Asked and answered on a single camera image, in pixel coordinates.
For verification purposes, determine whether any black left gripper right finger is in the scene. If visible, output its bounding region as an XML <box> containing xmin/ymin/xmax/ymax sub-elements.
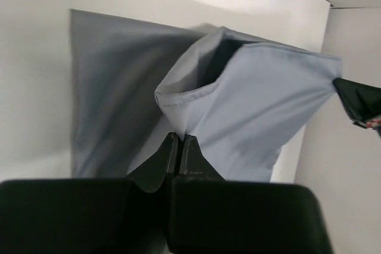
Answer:
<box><xmin>170</xmin><ymin>136</ymin><xmax>333</xmax><ymax>253</ymax></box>

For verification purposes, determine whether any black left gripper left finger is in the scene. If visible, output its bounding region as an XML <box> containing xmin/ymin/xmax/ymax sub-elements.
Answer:
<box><xmin>1</xmin><ymin>133</ymin><xmax>179</xmax><ymax>253</ymax></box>

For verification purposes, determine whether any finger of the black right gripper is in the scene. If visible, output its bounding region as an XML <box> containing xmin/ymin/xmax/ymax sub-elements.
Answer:
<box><xmin>333</xmin><ymin>78</ymin><xmax>380</xmax><ymax>130</ymax></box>

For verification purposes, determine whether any grey cloth placemat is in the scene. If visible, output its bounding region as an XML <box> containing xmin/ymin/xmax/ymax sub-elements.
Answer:
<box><xmin>70</xmin><ymin>10</ymin><xmax>342</xmax><ymax>182</ymax></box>

